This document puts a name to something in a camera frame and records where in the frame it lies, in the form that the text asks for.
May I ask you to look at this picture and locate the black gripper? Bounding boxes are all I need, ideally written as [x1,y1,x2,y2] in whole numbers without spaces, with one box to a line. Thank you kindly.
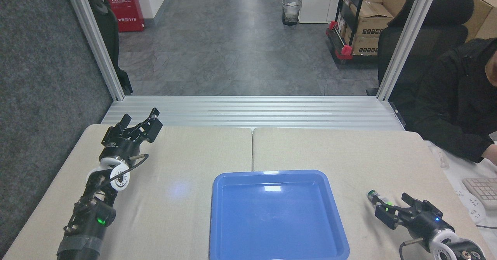
[374,192,455,249]
[100,108,163,164]

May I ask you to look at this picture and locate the grey green switch part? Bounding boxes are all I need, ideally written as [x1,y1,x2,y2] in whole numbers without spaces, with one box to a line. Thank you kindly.
[367,190,394,212]

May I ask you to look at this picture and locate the blue plastic tray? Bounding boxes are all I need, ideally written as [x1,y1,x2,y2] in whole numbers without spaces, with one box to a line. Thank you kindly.
[209,170,350,260]

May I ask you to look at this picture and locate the person's hand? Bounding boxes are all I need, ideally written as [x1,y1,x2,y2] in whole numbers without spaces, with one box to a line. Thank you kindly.
[482,143,497,164]

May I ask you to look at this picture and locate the white power strip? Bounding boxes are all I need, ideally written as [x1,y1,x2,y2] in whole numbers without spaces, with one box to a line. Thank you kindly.
[453,188,488,225]

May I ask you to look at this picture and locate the beige keyboard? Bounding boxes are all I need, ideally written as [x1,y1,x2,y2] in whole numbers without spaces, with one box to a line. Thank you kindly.
[462,177,497,211]

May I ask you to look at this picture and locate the grey felt partition panel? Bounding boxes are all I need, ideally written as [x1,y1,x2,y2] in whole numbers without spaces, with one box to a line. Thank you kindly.
[0,0,115,255]

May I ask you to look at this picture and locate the person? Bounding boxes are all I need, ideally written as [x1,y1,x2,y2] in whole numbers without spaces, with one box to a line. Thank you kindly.
[401,38,497,164]

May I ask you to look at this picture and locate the red fire extinguisher box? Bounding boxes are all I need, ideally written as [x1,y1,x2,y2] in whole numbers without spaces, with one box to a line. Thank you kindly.
[102,0,146,33]

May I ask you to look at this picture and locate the small cardboard box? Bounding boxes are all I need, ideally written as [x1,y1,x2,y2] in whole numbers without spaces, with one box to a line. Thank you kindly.
[351,36,381,56]

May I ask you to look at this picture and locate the black shelf cart red corners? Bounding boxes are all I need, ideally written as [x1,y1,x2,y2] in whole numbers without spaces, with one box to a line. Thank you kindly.
[325,0,383,65]

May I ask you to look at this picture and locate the black office chair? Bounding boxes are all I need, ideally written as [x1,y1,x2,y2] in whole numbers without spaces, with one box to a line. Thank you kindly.
[366,0,475,97]

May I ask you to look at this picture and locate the black mesh waste bin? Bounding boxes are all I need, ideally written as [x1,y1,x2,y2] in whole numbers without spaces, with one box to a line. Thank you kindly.
[282,0,302,26]

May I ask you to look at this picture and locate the open cardboard box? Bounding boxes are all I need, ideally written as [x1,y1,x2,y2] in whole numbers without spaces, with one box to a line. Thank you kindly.
[349,0,395,39]

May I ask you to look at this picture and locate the white cabinet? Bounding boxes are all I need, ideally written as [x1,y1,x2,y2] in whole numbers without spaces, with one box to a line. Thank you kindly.
[291,0,335,24]

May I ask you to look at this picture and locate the silver aluminium post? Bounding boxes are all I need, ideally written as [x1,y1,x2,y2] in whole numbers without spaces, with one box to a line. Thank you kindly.
[62,0,126,102]
[375,0,441,102]

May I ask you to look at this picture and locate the black corner bracket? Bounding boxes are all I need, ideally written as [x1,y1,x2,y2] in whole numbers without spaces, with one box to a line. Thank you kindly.
[389,102,407,128]

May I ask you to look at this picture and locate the silver aluminium rail platform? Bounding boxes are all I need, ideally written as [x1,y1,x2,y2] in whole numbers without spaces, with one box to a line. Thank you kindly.
[101,95,407,131]

